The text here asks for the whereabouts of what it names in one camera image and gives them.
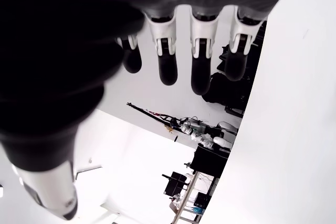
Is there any black backpack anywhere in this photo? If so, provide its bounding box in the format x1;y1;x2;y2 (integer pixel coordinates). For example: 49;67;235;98
201;71;251;116

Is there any small black box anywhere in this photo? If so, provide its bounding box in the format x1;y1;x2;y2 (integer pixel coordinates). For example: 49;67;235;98
195;192;211;208

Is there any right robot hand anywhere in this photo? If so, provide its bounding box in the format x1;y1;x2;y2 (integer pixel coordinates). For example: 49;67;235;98
0;0;302;221

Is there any black tripod pole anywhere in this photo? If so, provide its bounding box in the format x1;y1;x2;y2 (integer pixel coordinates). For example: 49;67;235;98
127;102;184;133

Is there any black monitor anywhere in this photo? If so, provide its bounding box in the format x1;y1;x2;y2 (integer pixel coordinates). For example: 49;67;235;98
162;171;187;196

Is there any metal frame shelf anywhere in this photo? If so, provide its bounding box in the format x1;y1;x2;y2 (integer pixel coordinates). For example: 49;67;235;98
172;170;220;224

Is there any silver humanoid robot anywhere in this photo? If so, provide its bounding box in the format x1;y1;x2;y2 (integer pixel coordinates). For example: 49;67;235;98
181;115;238;154

